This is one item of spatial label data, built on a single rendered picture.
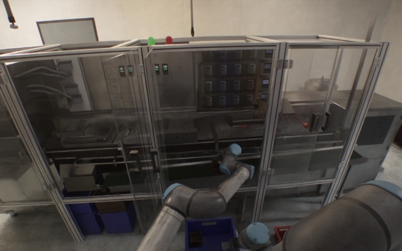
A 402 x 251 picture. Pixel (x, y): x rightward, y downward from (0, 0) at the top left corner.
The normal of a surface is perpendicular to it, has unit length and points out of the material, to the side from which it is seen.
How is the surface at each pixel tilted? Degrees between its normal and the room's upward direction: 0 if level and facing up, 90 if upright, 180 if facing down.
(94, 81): 90
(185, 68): 90
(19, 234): 0
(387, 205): 15
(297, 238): 60
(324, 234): 44
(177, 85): 90
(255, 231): 20
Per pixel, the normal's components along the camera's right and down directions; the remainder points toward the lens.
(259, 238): 0.11, -0.70
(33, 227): -0.03, -0.89
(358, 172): 0.08, 0.45
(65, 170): 0.06, -0.11
